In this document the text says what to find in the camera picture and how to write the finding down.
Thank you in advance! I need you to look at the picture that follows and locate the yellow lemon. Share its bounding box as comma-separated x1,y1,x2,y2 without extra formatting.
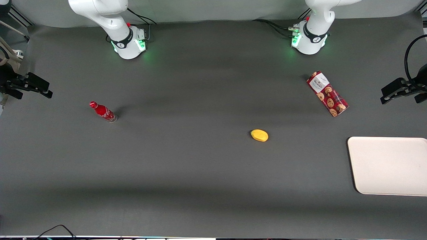
250,129,269,142

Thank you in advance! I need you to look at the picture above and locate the thin black cable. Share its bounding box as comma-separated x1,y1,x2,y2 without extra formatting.
33,224,78,240

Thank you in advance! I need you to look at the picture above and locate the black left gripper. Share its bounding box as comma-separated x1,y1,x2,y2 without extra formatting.
380,63,427,105

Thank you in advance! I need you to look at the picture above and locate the white plastic tray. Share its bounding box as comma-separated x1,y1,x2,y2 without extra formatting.
347,136,427,197

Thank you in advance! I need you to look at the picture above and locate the dark grey table mat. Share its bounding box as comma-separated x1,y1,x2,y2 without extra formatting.
0,13,427,239

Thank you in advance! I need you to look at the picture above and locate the red cookie box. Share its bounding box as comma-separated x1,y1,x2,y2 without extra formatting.
306,71,349,117

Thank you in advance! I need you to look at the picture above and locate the red cola bottle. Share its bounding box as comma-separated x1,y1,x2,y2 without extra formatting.
89,101,118,123

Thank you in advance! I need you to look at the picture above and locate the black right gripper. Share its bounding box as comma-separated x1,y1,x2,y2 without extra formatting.
0,63,53,100

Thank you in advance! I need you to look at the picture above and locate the aluminium frame profile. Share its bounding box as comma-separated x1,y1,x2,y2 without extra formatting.
8,5,34,27

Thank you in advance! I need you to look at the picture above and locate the black arm base cable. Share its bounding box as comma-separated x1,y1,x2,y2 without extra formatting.
126,7,157,26
252,19,301,38

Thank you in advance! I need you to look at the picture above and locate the beige strap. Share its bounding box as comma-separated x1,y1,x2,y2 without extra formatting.
0,20,21,67

